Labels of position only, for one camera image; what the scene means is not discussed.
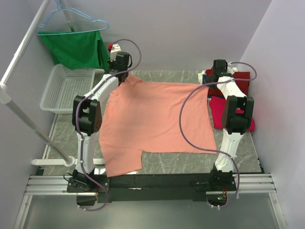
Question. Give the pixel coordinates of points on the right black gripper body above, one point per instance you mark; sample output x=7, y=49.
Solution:
x=208, y=79

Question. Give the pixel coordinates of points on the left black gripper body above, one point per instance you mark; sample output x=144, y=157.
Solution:
x=111, y=64

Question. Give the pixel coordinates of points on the salmon pink t shirt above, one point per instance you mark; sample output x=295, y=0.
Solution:
x=153, y=117

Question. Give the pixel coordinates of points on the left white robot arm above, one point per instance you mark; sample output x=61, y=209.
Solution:
x=87, y=117

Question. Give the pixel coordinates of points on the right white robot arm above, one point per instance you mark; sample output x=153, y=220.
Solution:
x=222, y=172

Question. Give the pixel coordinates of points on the dark red folded shirt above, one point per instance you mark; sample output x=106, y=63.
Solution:
x=243, y=85

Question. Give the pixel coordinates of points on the magenta folded shirt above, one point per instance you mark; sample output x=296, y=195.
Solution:
x=216, y=112

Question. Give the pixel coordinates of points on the green hanging t shirt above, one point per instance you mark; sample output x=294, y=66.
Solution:
x=77, y=50

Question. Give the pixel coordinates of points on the white plastic laundry basket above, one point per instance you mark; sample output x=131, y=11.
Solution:
x=63, y=86

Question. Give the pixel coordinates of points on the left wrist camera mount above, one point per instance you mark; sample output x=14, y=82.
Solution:
x=114, y=49

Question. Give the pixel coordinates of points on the light blue wire hanger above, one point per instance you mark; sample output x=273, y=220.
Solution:
x=66, y=11

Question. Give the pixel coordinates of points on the white clothes rack frame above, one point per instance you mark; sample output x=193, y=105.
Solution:
x=24, y=126

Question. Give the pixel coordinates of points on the aluminium rail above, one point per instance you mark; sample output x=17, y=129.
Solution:
x=245, y=183

